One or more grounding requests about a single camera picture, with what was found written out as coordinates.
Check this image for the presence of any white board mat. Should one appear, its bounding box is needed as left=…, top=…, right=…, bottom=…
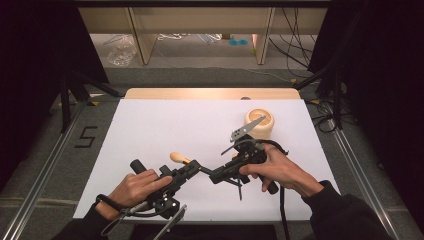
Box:
left=72, top=98, right=342, bottom=224

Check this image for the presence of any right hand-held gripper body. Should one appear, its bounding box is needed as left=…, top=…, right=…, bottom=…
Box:
left=220, top=115, right=280, bottom=195

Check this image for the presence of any person's left hand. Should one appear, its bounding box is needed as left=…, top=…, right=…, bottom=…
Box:
left=108, top=169, right=174, bottom=210

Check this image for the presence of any white cord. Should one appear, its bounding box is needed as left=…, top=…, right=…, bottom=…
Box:
left=157, top=32, right=184, bottom=42

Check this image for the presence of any round-head makeup brush gold ferrule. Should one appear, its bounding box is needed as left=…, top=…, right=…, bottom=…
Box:
left=169, top=151, right=214, bottom=176

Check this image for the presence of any black curtain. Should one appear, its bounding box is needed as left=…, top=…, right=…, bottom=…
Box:
left=307, top=0, right=424, bottom=231
left=0, top=0, right=110, bottom=193

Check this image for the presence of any person's right hand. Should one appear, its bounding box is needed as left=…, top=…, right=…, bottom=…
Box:
left=239, top=143, right=316, bottom=198

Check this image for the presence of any black hanging cables bundle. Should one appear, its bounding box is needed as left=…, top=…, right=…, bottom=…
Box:
left=268, top=7, right=318, bottom=80

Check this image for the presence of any right hand-held gripper cable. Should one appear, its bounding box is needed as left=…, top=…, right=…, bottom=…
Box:
left=221, top=138, right=292, bottom=240

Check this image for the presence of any black metal stand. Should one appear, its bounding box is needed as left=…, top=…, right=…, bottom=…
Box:
left=59, top=69, right=124, bottom=134
left=293, top=61, right=344, bottom=131

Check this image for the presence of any light wooden table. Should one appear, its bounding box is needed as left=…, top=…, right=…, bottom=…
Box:
left=124, top=87, right=302, bottom=100

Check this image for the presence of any black floor cable tangle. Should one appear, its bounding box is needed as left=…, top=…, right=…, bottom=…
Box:
left=308, top=99, right=339, bottom=134

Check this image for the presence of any cream ribbed brush holder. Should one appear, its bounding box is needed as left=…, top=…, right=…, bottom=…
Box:
left=244, top=107, right=275, bottom=140

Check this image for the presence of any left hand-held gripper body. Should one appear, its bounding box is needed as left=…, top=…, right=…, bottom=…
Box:
left=129, top=159, right=188, bottom=240

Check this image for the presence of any aluminium floor rail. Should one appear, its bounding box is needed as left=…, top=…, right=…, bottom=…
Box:
left=0, top=99, right=86, bottom=240
left=328, top=128, right=401, bottom=240

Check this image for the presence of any clear plastic bag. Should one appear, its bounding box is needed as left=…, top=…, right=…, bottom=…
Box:
left=105, top=34, right=138, bottom=68

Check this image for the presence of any hand-held gripper cable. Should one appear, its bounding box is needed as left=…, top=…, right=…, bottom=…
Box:
left=95, top=194, right=158, bottom=237
left=221, top=138, right=292, bottom=240

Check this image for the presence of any left hand-held gripper cable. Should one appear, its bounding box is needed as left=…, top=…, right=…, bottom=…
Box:
left=95, top=194, right=158, bottom=237

